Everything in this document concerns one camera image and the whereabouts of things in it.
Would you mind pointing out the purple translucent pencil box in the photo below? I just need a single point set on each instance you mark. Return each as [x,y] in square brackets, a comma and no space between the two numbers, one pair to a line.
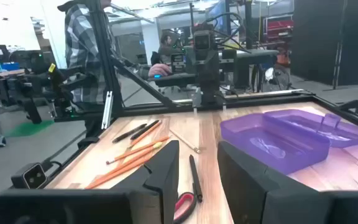
[275,146]

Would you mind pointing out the table-level camera box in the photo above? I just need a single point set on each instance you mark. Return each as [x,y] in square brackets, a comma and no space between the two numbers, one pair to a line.
[31,175]

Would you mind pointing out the red and black scissors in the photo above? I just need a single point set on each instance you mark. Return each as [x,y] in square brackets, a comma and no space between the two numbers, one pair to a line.
[183,207]

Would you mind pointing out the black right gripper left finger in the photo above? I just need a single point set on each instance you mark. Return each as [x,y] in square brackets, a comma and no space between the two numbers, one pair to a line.
[163,174]

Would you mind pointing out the red tool cabinet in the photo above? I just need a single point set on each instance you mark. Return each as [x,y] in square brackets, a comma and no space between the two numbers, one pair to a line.
[280,26]

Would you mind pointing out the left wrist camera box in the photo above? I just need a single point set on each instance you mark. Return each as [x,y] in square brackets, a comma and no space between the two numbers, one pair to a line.
[202,40]

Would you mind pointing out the natural wood pencil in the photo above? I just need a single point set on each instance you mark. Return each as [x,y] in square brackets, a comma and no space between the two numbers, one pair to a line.
[185,141]

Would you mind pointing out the blue storage bin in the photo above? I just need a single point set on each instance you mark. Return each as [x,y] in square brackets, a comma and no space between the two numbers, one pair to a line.
[10,66]

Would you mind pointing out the black aluminium table frame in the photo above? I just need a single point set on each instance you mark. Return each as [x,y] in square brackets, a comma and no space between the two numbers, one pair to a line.
[104,62]

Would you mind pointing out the black frame clamp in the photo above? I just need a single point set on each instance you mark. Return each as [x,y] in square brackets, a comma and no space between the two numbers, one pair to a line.
[89,141]

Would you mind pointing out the silver metal bracket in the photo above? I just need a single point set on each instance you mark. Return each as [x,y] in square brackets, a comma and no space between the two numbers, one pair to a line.
[107,109]

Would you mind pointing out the grey desk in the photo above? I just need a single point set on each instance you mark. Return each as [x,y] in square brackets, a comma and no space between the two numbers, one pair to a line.
[250,55]

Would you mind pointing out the black partition screen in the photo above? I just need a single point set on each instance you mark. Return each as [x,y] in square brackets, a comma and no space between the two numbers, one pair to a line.
[322,40]

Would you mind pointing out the person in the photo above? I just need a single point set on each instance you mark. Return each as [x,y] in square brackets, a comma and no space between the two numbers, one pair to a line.
[166,46]
[82,46]

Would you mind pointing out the black pen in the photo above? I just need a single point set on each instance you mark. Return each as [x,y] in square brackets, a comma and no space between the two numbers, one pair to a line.
[195,177]
[129,133]
[145,129]

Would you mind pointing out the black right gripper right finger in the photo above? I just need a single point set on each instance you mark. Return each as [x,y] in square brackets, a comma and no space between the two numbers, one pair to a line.
[247,186]

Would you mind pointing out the orange pencil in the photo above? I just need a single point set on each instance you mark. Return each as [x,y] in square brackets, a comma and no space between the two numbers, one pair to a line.
[138,150]
[117,175]
[146,133]
[135,161]

